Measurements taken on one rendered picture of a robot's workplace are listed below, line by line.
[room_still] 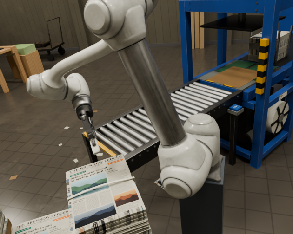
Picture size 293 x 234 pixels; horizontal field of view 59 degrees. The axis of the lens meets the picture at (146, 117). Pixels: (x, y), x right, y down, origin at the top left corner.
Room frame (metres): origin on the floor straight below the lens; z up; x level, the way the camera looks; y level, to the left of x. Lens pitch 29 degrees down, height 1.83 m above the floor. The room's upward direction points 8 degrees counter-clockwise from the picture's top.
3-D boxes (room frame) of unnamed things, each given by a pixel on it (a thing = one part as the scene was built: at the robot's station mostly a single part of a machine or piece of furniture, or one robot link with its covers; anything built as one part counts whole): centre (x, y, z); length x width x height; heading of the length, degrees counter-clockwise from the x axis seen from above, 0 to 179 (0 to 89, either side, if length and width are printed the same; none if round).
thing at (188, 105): (2.02, -0.35, 0.77); 0.47 x 0.05 x 0.05; 35
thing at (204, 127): (0.92, -0.22, 1.17); 0.18 x 0.16 x 0.22; 149
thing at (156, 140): (1.70, -0.33, 0.74); 1.34 x 0.05 x 0.12; 125
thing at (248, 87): (2.50, -1.01, 0.75); 0.70 x 0.65 x 0.10; 125
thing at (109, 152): (1.53, 0.36, 0.81); 0.43 x 0.03 x 0.02; 35
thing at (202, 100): (2.10, -0.45, 0.77); 0.47 x 0.05 x 0.05; 35
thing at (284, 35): (2.83, -1.48, 0.93); 0.38 x 0.30 x 0.26; 125
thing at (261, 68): (1.94, -0.97, 1.05); 0.05 x 0.05 x 0.45; 35
